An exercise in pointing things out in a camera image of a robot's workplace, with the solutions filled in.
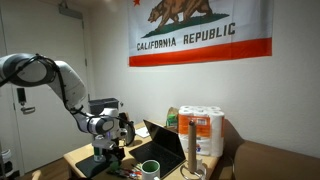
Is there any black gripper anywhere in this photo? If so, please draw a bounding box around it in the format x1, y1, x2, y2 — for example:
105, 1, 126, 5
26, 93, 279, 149
105, 145, 127, 172

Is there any green bottle lid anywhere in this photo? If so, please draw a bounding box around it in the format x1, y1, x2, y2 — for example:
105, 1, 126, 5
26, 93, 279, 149
110, 161, 122, 171

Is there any green plastic bottle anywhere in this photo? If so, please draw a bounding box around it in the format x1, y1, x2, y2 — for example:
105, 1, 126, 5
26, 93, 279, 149
167, 113, 178, 128

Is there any teal and white pen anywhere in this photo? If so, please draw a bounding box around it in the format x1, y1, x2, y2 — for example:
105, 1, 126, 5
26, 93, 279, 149
105, 170, 128, 180

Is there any red orange pen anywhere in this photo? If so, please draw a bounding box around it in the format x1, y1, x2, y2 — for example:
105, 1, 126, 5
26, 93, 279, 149
124, 169, 143, 176

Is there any black tablet folio mat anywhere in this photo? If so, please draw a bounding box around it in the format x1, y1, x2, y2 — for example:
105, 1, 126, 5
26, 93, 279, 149
75, 154, 114, 179

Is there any white mug with green inside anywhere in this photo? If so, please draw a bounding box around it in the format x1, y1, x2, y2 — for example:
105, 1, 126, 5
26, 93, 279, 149
140, 159, 161, 180

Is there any white notepad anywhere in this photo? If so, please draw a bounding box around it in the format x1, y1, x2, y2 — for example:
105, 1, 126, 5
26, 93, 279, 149
134, 126, 151, 139

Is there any black laptop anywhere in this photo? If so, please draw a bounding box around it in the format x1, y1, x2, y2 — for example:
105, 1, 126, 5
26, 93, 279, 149
128, 119, 187, 179

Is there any black round object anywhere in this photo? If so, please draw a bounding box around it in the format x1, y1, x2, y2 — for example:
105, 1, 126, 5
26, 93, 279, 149
119, 112, 130, 125

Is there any green container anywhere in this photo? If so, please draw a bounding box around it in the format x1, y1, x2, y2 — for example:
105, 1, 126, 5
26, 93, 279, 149
165, 106, 180, 129

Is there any paper towel holder with tube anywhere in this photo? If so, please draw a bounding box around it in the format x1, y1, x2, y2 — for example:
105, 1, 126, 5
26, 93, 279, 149
179, 120, 208, 180

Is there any white door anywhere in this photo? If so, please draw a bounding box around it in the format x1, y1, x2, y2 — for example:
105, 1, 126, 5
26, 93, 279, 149
0, 0, 95, 175

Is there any paper towel roll pack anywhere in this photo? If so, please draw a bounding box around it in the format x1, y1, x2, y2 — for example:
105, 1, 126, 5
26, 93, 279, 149
177, 105, 225, 158

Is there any white and black equipment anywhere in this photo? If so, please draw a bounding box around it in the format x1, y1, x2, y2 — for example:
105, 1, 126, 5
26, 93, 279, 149
0, 148, 15, 178

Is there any black door lock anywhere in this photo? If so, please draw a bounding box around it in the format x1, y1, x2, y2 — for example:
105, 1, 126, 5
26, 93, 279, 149
16, 87, 27, 105

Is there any California Republic flag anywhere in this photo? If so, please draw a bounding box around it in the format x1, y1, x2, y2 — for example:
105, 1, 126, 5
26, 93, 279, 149
127, 0, 274, 68

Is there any brown couch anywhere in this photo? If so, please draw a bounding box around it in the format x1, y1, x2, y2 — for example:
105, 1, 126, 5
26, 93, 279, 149
209, 118, 320, 180

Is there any grey door closer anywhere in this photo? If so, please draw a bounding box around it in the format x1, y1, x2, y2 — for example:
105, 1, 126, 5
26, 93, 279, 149
58, 1, 84, 20

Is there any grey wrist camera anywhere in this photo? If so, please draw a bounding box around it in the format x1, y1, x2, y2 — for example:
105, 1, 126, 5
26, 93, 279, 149
91, 134, 116, 151

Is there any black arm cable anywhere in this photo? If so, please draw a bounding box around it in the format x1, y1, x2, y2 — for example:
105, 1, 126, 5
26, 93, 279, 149
0, 53, 136, 147

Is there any silver door handle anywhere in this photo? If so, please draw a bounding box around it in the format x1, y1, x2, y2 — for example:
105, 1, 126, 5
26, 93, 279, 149
20, 106, 36, 115

